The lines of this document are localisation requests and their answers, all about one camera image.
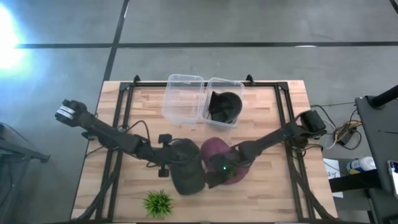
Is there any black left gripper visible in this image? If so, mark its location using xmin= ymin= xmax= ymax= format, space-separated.
xmin=154 ymin=133 xmax=195 ymax=179

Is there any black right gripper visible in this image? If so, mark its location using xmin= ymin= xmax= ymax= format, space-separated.
xmin=205 ymin=148 xmax=253 ymax=190

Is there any maroon baseball cap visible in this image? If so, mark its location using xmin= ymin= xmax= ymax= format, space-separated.
xmin=200 ymin=136 xmax=251 ymax=186

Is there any dark grey baseball cap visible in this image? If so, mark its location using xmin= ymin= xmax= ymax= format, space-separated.
xmin=170 ymin=138 xmax=207 ymax=197

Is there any clear plastic container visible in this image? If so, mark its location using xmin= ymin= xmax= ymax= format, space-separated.
xmin=201 ymin=77 xmax=246 ymax=129
xmin=160 ymin=73 xmax=205 ymax=126

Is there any small green artificial plant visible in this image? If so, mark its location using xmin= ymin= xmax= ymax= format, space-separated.
xmin=142 ymin=189 xmax=174 ymax=218

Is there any black baseball cap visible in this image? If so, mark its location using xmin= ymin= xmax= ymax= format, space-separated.
xmin=207 ymin=90 xmax=244 ymax=124

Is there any white paper sheet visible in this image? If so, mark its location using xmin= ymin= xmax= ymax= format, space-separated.
xmin=323 ymin=157 xmax=345 ymax=199

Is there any black shelf bar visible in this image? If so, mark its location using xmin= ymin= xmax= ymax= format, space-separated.
xmin=328 ymin=169 xmax=384 ymax=193

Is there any white wipes canister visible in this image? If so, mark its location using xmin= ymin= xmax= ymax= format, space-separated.
xmin=345 ymin=156 xmax=377 ymax=175

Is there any dark grey side table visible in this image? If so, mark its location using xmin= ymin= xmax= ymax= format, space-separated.
xmin=354 ymin=93 xmax=398 ymax=200

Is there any smartphone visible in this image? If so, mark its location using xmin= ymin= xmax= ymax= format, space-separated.
xmin=386 ymin=159 xmax=398 ymax=199

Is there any black pole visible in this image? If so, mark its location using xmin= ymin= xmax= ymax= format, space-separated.
xmin=369 ymin=84 xmax=398 ymax=109

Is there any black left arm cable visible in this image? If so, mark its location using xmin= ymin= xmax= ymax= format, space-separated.
xmin=119 ymin=119 xmax=151 ymax=141

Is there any black metal table frame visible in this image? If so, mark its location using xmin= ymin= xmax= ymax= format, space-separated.
xmin=72 ymin=74 xmax=336 ymax=223

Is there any power strip with cables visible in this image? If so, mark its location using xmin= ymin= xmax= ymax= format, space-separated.
xmin=325 ymin=109 xmax=364 ymax=151

